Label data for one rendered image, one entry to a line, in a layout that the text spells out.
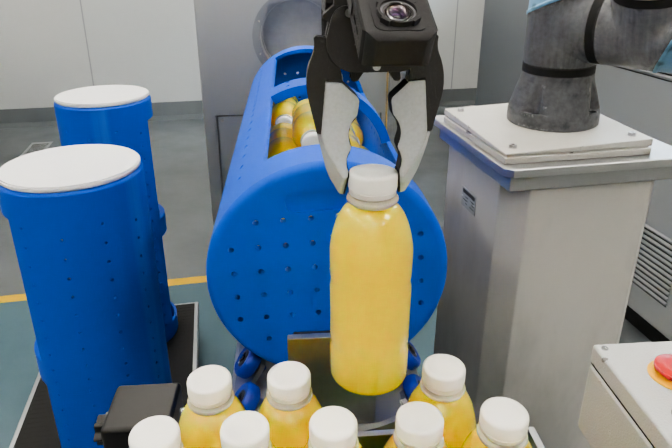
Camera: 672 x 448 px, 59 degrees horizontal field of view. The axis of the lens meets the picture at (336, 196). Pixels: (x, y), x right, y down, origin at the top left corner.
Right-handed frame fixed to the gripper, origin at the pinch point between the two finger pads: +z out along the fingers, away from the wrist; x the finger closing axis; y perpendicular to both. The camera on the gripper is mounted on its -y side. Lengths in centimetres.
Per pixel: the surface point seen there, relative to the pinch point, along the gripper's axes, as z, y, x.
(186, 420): 21.6, -1.6, 16.4
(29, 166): 24, 76, 60
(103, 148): 24, 87, 49
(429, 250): 15.5, 16.8, -9.2
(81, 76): 87, 502, 194
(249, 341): 27.0, 16.8, 12.3
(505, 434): 18.8, -8.2, -9.9
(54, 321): 53, 63, 56
